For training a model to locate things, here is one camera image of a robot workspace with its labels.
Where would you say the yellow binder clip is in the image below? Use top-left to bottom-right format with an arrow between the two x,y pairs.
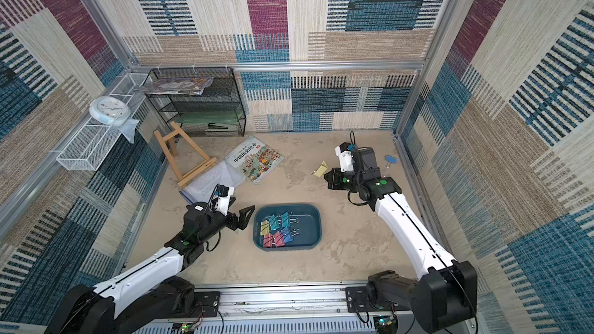
312,162 -> 327,178
260,219 -> 271,237

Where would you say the teal binder clip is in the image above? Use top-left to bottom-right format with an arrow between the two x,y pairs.
281,212 -> 299,228
269,215 -> 282,230

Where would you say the pink binder clip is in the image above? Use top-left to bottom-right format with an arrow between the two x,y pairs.
272,231 -> 286,247
263,233 -> 275,248

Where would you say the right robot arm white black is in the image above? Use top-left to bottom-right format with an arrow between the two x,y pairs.
323,142 -> 478,333

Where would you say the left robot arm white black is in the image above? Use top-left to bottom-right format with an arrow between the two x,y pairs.
45,202 -> 255,333

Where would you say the teal plastic storage box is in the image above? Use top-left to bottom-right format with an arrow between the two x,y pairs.
253,203 -> 323,251

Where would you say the clear mesh document pouch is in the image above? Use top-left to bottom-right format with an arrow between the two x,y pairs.
179,161 -> 244,204

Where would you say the colourful Chinese history picture book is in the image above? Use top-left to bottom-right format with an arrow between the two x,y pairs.
225,135 -> 285,184

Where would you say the black stapler on shelf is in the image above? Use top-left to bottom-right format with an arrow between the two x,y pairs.
207,123 -> 239,132

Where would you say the wooden tabletop easel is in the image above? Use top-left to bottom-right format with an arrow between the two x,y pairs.
154,122 -> 218,189

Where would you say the black mesh shelf rack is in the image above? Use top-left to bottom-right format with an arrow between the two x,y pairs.
145,67 -> 247,137

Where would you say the magazine on rack top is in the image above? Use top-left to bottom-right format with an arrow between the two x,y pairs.
133,77 -> 214,96

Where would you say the white round clock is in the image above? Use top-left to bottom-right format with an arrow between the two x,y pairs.
89,96 -> 131,127

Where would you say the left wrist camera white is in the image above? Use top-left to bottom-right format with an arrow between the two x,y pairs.
213,184 -> 235,216

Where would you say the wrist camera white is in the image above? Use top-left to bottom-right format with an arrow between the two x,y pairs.
213,184 -> 235,216
335,142 -> 354,173

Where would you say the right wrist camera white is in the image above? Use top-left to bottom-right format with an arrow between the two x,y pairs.
335,142 -> 354,173

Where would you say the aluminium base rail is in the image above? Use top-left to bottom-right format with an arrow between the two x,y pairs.
141,281 -> 422,333

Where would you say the white wire wall basket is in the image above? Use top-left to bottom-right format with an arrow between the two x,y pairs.
57,74 -> 147,171

